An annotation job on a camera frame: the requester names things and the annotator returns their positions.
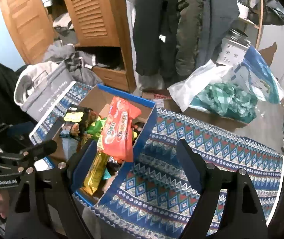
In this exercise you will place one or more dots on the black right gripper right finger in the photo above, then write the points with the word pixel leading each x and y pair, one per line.
pixel 242 216

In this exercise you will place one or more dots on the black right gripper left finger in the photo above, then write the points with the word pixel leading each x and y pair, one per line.
pixel 43 206

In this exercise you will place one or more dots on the yellow long snack pack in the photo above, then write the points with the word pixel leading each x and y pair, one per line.
pixel 96 172

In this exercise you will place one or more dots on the yellow black small snack pack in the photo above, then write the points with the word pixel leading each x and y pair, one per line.
pixel 76 121

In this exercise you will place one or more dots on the green snack pack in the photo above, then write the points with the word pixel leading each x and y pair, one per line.
pixel 95 129

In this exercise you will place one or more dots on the blue cardboard box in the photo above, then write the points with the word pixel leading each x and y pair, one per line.
pixel 99 100

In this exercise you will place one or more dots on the red orange snack pack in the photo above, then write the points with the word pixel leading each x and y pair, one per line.
pixel 116 137

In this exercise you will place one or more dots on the grey tote bag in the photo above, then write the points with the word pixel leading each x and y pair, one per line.
pixel 39 86

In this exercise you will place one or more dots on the patterned blue tablecloth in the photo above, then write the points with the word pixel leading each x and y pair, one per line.
pixel 157 201

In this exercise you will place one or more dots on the teal crumpled cloth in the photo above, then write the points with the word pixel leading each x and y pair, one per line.
pixel 227 100

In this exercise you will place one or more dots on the grey clothes pile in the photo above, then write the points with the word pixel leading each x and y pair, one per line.
pixel 78 63

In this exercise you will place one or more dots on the brown cardboard box on floor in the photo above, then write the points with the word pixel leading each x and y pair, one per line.
pixel 164 101

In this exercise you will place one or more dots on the blue white plastic bag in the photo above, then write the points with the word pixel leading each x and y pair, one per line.
pixel 254 75

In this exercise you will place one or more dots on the wooden panel door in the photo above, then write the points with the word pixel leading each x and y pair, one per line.
pixel 30 27

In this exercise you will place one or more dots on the wooden louvered wardrobe door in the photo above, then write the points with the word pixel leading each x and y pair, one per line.
pixel 102 28

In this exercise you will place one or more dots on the black hanging coat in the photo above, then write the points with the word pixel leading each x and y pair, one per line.
pixel 154 36

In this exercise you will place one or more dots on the olive green hanging coat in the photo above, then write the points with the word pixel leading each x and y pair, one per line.
pixel 188 34

